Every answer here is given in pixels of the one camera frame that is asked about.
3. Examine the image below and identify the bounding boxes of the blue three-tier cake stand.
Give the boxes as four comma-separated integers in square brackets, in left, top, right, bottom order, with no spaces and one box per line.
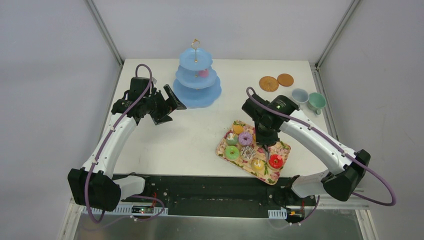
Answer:
[173,38,222,109]

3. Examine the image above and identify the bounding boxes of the purple frosted donut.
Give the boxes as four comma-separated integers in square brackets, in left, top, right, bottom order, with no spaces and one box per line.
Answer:
[238,131,253,146]

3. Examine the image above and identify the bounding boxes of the pink frosted cake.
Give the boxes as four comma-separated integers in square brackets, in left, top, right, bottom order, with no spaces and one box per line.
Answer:
[198,69,209,78]

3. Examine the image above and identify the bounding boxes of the metal serving tongs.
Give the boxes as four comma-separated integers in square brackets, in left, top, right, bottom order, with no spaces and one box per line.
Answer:
[262,144,271,162]

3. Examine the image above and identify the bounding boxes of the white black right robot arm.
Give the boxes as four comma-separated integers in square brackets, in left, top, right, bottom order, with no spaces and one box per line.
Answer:
[241,94,371,205]

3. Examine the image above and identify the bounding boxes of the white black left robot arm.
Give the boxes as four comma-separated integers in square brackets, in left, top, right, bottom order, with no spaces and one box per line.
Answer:
[67,77,186,212]

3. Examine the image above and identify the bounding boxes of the round orange biscuit top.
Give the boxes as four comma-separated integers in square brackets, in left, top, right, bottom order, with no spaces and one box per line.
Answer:
[232,124,244,135]

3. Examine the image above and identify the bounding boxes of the chocolate drizzle white donut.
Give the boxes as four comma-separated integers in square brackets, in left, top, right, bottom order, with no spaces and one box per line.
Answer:
[240,145,256,162]

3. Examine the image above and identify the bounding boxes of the floral rectangular tray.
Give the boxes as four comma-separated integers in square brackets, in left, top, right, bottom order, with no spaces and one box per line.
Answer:
[215,120,291,185]

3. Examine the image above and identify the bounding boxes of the red frosted donut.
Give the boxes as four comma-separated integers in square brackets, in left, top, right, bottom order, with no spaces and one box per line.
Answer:
[267,154,284,170]

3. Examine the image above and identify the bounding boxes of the dark green flower donut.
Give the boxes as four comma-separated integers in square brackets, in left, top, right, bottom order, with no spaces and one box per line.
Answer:
[225,132,239,146]

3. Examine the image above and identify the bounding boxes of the light green frosted donut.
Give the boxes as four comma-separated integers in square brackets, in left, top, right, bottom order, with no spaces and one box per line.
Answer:
[224,145,240,161]

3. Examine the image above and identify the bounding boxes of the large round brown coaster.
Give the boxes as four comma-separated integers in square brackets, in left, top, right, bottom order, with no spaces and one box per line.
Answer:
[259,76,280,92]

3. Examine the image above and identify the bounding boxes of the light blue teacup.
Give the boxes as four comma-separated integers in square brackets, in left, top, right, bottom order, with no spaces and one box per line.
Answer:
[291,88,309,106]

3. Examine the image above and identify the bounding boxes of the small round brown coaster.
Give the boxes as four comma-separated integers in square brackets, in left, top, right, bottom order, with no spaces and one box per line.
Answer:
[277,73,294,87]

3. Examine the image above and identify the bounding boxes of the green teacup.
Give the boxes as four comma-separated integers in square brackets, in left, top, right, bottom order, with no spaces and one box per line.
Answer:
[307,92,327,115]

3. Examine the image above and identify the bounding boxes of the metal frame rail right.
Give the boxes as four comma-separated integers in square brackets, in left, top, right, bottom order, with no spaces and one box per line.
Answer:
[314,0,363,70]

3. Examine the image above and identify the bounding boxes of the metal frame rail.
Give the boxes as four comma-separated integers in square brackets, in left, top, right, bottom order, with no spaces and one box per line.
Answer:
[314,0,363,70]
[84,0,124,68]

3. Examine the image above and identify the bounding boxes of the white right cable duct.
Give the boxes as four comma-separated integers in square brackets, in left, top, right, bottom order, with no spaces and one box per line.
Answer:
[267,208,288,220]

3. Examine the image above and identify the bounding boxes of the white cable duct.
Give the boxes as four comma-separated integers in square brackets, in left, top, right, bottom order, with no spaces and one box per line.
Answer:
[267,208,288,220]
[81,203,169,217]

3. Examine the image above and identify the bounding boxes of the white left cable duct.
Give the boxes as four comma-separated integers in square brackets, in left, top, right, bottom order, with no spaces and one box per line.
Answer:
[81,203,169,217]

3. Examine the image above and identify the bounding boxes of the metal frame rail left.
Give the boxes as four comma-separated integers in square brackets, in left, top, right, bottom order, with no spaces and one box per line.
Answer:
[84,0,124,68]

